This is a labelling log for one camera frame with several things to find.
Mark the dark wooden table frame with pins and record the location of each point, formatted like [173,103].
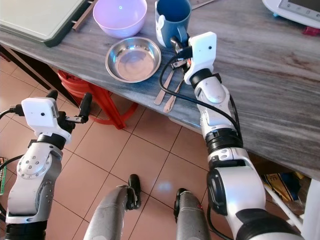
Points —
[37,75]

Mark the purple plastic bowl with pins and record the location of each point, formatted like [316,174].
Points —
[120,17]

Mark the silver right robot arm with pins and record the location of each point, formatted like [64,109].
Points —
[230,160]

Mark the short metal spoon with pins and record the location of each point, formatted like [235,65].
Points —
[162,94]

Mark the white kitchen appliance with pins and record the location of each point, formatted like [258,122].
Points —
[295,11]

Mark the grey left robot leg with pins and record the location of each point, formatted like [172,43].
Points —
[110,215]

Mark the printed green package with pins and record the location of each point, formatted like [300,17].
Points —
[2,176]

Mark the long metal spoon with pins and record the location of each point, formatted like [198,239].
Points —
[171,102]

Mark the blue mug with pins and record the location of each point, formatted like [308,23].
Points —
[172,20]

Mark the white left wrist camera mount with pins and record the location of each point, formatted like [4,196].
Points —
[42,116]

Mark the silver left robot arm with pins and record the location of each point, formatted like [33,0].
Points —
[34,182]

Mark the grey right robot leg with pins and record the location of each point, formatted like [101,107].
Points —
[192,220]

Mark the white plastic container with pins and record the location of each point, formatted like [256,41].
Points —
[185,125]

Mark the stainless steel bowl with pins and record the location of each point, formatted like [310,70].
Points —
[134,60]

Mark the yellow blue printed package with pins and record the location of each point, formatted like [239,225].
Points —
[282,186]

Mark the white pole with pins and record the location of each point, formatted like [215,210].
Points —
[311,210]

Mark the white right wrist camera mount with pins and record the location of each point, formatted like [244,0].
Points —
[201,54]

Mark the red plastic stool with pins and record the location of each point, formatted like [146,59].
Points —
[105,102]

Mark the green-rimmed white tray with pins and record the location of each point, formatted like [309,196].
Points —
[37,17]

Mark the grey robot leg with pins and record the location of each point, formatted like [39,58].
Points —
[110,215]
[192,220]

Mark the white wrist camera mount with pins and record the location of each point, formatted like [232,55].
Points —
[201,54]
[42,116]

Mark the small red object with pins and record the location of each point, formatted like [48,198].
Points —
[312,31]

